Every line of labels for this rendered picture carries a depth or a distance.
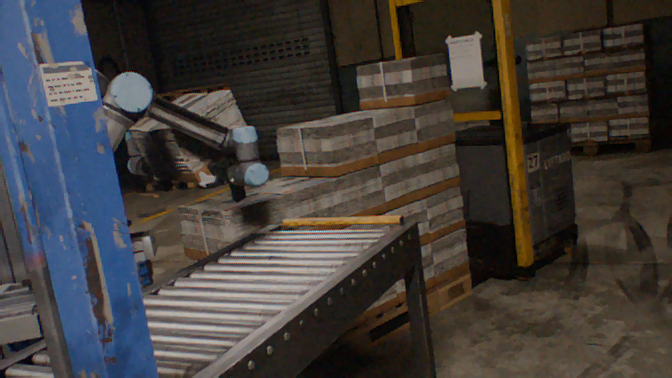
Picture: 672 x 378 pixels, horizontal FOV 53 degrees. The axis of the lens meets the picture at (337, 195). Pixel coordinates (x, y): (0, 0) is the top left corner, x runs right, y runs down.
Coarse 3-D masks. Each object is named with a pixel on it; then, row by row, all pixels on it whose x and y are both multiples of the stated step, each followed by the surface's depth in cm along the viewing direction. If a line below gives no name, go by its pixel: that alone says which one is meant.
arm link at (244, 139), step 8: (240, 128) 215; (248, 128) 214; (232, 136) 221; (240, 136) 213; (248, 136) 213; (256, 136) 216; (232, 144) 218; (240, 144) 214; (248, 144) 213; (256, 144) 216; (232, 152) 222; (240, 152) 214; (248, 152) 214; (256, 152) 215; (240, 160) 215; (248, 160) 214; (256, 160) 216
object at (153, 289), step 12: (264, 228) 227; (276, 228) 227; (240, 240) 215; (252, 240) 214; (216, 252) 204; (228, 252) 203; (192, 264) 195; (204, 264) 193; (168, 276) 186; (180, 276) 184; (144, 288) 177; (156, 288) 176; (36, 348) 145; (0, 360) 140; (12, 360) 140; (24, 360) 140; (0, 372) 135
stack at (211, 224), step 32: (416, 160) 329; (256, 192) 285; (288, 192) 275; (320, 192) 286; (352, 192) 299; (384, 192) 314; (192, 224) 275; (224, 224) 256; (256, 224) 263; (384, 224) 313; (384, 320) 316; (352, 352) 302
